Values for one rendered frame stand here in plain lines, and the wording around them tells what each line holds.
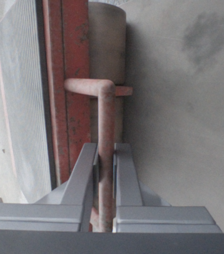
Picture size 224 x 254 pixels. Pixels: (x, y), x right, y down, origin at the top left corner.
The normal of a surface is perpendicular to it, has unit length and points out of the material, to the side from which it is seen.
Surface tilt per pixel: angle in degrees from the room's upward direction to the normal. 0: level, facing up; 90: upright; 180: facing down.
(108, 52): 81
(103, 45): 70
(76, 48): 90
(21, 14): 0
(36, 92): 0
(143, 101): 0
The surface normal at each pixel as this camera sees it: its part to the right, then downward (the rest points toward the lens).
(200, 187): -0.77, 0.16
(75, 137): 0.64, 0.22
